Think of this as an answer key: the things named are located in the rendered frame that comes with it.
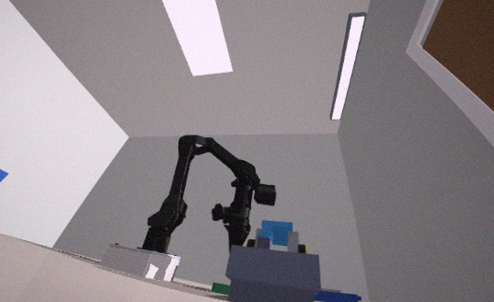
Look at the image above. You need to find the green tray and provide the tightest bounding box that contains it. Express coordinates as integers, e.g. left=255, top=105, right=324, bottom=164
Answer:
left=211, top=283, right=230, bottom=295

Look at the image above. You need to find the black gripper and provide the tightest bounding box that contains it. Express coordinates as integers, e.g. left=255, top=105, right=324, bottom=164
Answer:
left=223, top=199, right=251, bottom=249

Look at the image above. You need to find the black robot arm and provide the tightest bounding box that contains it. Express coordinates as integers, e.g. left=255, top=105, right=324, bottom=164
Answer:
left=137, top=134, right=276, bottom=255

